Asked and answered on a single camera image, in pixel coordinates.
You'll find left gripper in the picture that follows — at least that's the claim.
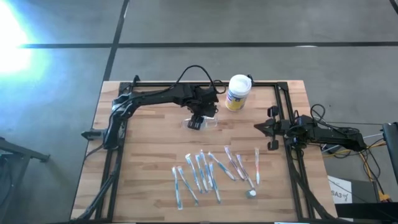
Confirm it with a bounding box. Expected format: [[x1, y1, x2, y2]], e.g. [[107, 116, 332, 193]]
[[182, 84, 219, 130]]

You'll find black aluminium table frame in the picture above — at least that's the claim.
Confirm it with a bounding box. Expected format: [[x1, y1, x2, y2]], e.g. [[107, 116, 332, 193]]
[[70, 74, 340, 224]]

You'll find grey box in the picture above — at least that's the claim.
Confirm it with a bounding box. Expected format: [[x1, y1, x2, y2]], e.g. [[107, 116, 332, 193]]
[[351, 179, 379, 203]]

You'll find white paper sheet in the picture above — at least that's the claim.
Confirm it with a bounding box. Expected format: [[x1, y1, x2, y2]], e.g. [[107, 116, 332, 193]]
[[327, 175, 354, 205]]

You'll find yellow wipes canister white lid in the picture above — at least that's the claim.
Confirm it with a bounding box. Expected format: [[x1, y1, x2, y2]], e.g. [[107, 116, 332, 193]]
[[224, 73, 252, 112]]

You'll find yellow floor cable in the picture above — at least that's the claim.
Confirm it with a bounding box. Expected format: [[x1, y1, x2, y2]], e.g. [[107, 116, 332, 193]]
[[322, 141, 388, 197]]

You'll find white floor cable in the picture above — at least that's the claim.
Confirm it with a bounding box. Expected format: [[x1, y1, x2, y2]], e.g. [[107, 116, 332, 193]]
[[322, 133, 385, 153]]

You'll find black case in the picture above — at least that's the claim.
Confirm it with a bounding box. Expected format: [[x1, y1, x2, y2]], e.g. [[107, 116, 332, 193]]
[[334, 201, 398, 224]]

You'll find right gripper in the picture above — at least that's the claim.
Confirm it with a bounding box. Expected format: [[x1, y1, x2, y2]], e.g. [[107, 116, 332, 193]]
[[253, 106, 293, 151]]

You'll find black power adapter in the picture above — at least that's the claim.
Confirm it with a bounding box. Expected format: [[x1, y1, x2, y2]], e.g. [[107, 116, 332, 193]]
[[323, 142, 343, 154]]

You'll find maroon toothbrush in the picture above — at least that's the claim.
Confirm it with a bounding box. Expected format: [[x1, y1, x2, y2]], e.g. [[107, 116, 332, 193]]
[[223, 146, 246, 181]]

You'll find purple toothbrush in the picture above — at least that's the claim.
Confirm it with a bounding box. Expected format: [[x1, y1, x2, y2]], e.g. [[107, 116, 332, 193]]
[[235, 154, 256, 190]]

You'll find black floor cable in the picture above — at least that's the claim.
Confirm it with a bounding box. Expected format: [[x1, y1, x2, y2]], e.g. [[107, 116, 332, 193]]
[[323, 120, 385, 187]]

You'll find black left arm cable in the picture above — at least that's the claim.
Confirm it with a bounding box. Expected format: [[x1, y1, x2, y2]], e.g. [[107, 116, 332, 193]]
[[167, 64, 227, 95]]

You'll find black metal stand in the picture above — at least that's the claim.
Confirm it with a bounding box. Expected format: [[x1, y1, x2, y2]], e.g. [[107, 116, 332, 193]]
[[0, 136, 51, 224]]

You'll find blue toothbrush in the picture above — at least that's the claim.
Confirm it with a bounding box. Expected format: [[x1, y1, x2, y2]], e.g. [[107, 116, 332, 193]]
[[207, 151, 238, 182], [195, 154, 210, 193], [200, 149, 215, 190], [177, 166, 200, 206], [171, 166, 184, 210], [208, 162, 223, 205], [185, 153, 203, 194]]

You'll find clear acrylic organizer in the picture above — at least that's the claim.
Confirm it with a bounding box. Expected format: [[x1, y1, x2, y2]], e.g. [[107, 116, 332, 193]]
[[181, 115, 219, 131]]

